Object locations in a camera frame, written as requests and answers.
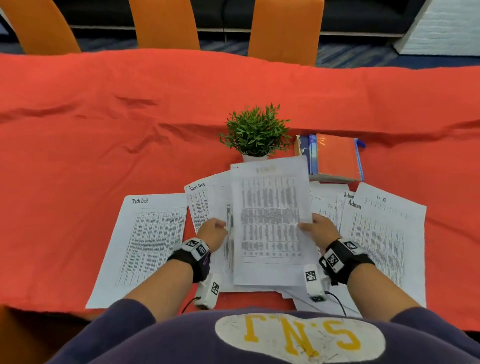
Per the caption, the black sofa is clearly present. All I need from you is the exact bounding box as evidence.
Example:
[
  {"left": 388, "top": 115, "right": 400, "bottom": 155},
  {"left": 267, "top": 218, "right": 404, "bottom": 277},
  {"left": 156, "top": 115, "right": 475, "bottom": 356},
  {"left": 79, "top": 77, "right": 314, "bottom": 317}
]
[{"left": 52, "top": 0, "right": 427, "bottom": 37}]

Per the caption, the person's left hand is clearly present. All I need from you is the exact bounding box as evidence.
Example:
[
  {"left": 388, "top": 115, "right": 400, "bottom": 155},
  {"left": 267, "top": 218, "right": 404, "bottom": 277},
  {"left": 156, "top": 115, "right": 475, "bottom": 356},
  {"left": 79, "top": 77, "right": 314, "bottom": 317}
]
[{"left": 196, "top": 218, "right": 228, "bottom": 253}]

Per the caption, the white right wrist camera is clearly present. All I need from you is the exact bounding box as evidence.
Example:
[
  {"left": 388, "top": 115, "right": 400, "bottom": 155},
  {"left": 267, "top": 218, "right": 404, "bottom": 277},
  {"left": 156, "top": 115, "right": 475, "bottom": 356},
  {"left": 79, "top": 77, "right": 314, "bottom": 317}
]
[{"left": 303, "top": 264, "right": 328, "bottom": 303}]

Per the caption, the black wrist strap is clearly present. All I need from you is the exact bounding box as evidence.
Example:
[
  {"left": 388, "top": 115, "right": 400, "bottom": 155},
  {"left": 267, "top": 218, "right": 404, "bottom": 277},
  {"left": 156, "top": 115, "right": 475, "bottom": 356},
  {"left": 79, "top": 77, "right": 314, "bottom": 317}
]
[
  {"left": 167, "top": 238, "right": 212, "bottom": 284},
  {"left": 319, "top": 238, "right": 376, "bottom": 286}
]

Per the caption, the orange cover book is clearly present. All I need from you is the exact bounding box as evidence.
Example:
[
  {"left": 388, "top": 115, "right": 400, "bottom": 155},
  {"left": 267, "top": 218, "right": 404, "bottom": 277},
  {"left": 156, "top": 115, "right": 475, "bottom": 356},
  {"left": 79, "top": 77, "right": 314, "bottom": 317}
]
[{"left": 316, "top": 133, "right": 365, "bottom": 183}]

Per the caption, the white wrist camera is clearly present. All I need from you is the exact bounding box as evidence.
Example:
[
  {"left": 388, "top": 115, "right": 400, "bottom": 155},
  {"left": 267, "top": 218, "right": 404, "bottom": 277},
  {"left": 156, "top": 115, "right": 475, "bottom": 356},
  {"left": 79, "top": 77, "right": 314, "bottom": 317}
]
[
  {"left": 303, "top": 264, "right": 328, "bottom": 303},
  {"left": 194, "top": 273, "right": 222, "bottom": 311}
]

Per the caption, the white brick pillar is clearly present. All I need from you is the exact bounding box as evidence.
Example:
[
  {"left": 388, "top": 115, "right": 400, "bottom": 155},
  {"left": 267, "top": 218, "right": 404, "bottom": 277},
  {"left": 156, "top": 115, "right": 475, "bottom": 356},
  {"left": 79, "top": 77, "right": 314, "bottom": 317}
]
[{"left": 393, "top": 0, "right": 480, "bottom": 57}]

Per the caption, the black right camera cable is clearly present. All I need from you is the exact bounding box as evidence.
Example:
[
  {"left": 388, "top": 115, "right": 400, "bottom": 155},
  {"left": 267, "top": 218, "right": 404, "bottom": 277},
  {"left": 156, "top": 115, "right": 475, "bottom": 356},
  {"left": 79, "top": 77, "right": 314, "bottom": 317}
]
[{"left": 324, "top": 290, "right": 348, "bottom": 318}]

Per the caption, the person's right forearm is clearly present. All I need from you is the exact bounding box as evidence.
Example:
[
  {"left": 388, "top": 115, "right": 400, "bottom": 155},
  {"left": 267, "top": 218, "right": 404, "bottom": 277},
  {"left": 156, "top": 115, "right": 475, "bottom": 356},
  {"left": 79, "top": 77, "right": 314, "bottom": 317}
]
[{"left": 347, "top": 262, "right": 421, "bottom": 323}]

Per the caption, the black left camera cable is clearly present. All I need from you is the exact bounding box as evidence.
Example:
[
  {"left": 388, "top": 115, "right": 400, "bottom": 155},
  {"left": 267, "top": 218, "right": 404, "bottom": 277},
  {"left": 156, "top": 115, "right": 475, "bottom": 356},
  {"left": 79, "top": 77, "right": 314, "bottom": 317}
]
[{"left": 181, "top": 296, "right": 202, "bottom": 314}]

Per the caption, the handwritten heading table sheet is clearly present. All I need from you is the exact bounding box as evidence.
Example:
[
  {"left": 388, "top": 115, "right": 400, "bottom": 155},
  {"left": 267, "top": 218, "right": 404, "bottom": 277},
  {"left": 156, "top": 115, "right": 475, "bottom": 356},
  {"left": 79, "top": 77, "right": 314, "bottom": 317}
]
[
  {"left": 352, "top": 182, "right": 427, "bottom": 227},
  {"left": 309, "top": 182, "right": 350, "bottom": 226},
  {"left": 184, "top": 170, "right": 232, "bottom": 234},
  {"left": 85, "top": 193, "right": 188, "bottom": 310},
  {"left": 339, "top": 198, "right": 427, "bottom": 309},
  {"left": 336, "top": 191, "right": 355, "bottom": 230}
]

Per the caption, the green artificial potted plant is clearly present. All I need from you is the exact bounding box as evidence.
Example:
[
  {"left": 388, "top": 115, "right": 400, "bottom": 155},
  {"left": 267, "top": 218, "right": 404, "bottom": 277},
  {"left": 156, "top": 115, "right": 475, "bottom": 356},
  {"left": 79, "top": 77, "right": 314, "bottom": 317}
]
[{"left": 218, "top": 103, "right": 293, "bottom": 163}]

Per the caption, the black left wrist strap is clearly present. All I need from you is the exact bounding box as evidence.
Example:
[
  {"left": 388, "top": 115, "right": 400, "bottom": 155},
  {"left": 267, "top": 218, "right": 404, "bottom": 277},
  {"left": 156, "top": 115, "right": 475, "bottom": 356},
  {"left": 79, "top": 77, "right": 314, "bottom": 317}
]
[{"left": 167, "top": 238, "right": 212, "bottom": 284}]

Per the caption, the blue cover book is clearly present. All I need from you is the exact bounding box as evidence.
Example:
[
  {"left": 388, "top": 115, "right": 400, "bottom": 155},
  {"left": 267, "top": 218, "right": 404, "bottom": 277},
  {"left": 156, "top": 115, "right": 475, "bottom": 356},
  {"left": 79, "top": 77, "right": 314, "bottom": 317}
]
[{"left": 307, "top": 134, "right": 320, "bottom": 175}]

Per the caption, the red tablecloth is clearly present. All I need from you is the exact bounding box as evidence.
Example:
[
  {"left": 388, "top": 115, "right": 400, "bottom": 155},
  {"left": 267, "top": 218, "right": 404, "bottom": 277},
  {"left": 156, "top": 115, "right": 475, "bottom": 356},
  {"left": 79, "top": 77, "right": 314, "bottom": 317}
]
[{"left": 0, "top": 49, "right": 480, "bottom": 333}]

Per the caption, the black camera cable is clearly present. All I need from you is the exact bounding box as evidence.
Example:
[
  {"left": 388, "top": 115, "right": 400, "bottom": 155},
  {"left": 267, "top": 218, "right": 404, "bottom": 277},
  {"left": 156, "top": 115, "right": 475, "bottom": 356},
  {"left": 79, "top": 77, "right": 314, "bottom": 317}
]
[
  {"left": 181, "top": 296, "right": 202, "bottom": 314},
  {"left": 324, "top": 290, "right": 348, "bottom": 318}
]

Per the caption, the person's right hand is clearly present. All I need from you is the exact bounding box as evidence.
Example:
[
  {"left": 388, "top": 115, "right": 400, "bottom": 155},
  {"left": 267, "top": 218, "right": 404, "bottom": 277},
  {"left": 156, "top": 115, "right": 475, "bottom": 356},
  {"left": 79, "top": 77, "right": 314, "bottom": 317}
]
[{"left": 298, "top": 214, "right": 341, "bottom": 256}]

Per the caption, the person's left forearm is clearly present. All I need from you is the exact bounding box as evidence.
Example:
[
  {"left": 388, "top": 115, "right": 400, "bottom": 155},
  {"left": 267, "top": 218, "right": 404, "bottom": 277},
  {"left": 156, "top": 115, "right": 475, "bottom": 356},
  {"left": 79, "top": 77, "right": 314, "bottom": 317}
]
[{"left": 124, "top": 259, "right": 194, "bottom": 323}]

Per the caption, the pile of white paper sheets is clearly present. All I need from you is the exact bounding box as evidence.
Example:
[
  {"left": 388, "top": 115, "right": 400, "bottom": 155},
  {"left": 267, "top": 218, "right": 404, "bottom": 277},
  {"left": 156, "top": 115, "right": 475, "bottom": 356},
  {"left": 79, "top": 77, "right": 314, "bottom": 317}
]
[{"left": 277, "top": 285, "right": 363, "bottom": 319}]

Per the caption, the orange chair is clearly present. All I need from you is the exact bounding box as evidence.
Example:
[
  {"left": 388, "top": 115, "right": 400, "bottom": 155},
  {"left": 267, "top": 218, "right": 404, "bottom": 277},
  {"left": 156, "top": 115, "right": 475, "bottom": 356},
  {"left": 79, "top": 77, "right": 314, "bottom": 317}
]
[
  {"left": 0, "top": 0, "right": 82, "bottom": 56},
  {"left": 247, "top": 0, "right": 325, "bottom": 67},
  {"left": 128, "top": 0, "right": 201, "bottom": 51}
]

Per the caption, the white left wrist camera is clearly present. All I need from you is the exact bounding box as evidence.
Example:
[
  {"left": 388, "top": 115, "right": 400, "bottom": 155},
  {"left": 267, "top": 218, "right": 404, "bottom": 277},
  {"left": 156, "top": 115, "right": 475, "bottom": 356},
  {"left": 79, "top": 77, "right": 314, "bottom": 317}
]
[{"left": 194, "top": 273, "right": 222, "bottom": 311}]

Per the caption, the black right wrist strap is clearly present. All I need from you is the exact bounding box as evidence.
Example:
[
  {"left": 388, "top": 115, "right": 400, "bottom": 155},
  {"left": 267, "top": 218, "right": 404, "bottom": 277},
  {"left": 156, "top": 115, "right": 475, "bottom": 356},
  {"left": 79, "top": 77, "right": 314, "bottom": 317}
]
[{"left": 319, "top": 238, "right": 376, "bottom": 286}]

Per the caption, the printed table paper sheet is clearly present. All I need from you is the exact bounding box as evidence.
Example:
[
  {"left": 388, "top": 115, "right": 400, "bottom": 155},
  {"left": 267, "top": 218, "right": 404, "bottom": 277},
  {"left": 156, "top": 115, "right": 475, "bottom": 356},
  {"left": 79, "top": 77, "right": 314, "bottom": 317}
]
[
  {"left": 208, "top": 180, "right": 235, "bottom": 293},
  {"left": 230, "top": 155, "right": 320, "bottom": 287}
]

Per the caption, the navy sweatshirt with yellow print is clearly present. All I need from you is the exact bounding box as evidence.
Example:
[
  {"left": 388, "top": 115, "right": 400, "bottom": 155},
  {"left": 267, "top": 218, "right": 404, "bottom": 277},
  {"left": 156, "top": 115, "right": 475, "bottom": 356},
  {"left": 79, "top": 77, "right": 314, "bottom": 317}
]
[{"left": 47, "top": 299, "right": 480, "bottom": 364}]

